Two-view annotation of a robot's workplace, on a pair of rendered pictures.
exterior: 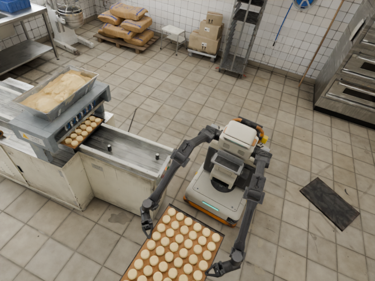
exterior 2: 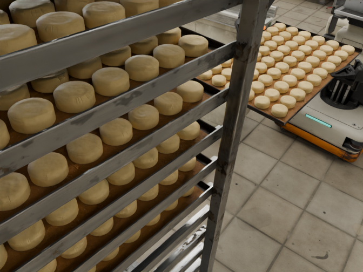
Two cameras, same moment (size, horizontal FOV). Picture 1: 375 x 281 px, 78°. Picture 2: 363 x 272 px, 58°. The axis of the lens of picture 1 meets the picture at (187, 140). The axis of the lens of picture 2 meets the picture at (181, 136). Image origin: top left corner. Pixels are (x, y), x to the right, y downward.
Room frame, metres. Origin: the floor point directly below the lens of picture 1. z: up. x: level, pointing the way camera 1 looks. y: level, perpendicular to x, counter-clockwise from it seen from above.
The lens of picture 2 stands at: (-0.85, -0.07, 1.56)
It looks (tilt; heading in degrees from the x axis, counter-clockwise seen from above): 40 degrees down; 19
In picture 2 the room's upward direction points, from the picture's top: 3 degrees clockwise
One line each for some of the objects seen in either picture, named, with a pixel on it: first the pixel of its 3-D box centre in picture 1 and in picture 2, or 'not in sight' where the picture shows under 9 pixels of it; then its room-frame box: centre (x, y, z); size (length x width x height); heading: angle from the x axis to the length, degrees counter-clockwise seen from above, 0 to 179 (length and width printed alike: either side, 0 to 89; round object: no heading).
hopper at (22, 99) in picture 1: (61, 93); not in sight; (1.34, 1.00, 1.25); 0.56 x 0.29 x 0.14; 166
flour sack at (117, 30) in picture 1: (120, 29); not in sight; (4.79, 1.75, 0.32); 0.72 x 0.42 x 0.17; 78
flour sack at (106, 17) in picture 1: (116, 15); not in sight; (5.08, 1.93, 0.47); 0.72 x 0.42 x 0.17; 164
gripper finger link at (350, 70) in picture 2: (212, 271); (342, 77); (0.38, -0.26, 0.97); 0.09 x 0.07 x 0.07; 113
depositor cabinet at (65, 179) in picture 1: (46, 145); not in sight; (1.46, 1.46, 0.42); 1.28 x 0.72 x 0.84; 76
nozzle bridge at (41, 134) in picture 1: (70, 117); not in sight; (1.34, 1.00, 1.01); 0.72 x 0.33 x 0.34; 166
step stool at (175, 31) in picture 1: (174, 38); not in sight; (4.97, 0.64, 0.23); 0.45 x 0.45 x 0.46; 66
